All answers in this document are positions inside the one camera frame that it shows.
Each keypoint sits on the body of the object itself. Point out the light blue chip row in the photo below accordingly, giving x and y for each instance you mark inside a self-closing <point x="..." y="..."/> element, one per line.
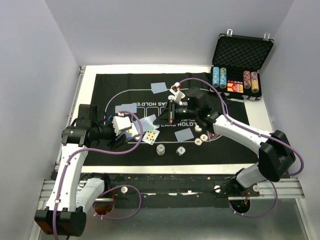
<point x="216" y="76"/>

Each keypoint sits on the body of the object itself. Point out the teal chip row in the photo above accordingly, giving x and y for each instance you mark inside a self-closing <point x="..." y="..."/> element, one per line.
<point x="223" y="77"/>

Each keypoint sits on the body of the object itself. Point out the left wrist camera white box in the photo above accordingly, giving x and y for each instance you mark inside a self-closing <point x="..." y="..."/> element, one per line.
<point x="121" y="124"/>

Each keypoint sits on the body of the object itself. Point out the blue white chip stack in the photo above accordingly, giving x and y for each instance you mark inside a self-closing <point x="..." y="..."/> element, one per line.
<point x="180" y="151"/>

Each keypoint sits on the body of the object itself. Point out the purple yellow chip row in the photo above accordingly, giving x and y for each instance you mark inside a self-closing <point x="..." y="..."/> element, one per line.
<point x="254" y="82"/>

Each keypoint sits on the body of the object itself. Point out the blue yellow card box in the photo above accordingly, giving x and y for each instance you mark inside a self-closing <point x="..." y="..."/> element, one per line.
<point x="132" y="133"/>

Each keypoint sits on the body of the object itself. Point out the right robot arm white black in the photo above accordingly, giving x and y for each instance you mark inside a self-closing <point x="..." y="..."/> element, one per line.
<point x="274" y="152"/>

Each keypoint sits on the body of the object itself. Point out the black aluminium chip case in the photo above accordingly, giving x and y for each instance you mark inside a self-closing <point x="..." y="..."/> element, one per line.
<point x="238" y="53"/>

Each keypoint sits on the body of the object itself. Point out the red chip row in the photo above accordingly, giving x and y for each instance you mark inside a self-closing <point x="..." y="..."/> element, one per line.
<point x="247" y="79"/>

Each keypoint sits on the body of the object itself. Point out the grey white chip stack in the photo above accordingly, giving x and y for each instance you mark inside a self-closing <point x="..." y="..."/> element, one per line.
<point x="160" y="149"/>

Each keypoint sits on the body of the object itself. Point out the black poker felt mat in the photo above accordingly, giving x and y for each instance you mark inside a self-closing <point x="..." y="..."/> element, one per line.
<point x="112" y="90"/>

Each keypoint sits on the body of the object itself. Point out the red triangle mat logo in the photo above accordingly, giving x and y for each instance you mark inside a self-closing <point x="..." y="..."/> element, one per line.
<point x="211" y="136"/>

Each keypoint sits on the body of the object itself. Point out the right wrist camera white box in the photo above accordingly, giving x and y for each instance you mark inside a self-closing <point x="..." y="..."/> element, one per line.
<point x="178" y="94"/>

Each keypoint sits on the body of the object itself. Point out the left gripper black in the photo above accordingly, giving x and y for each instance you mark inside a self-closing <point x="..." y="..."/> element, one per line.
<point x="113" y="143"/>

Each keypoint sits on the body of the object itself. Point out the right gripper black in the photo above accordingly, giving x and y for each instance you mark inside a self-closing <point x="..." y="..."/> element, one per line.
<point x="168" y="116"/>

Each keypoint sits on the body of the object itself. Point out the red card deck in case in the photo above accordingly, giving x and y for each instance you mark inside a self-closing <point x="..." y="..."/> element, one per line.
<point x="235" y="86"/>

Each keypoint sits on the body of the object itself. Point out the aluminium mounting rail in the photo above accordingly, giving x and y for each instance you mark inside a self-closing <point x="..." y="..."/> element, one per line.
<point x="287" y="188"/>

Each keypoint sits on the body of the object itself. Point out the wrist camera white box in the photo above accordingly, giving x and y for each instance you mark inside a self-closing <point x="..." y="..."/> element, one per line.
<point x="121" y="124"/>
<point x="178" y="94"/>

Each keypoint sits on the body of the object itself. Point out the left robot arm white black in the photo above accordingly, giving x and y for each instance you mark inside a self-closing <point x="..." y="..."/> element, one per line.
<point x="65" y="213"/>

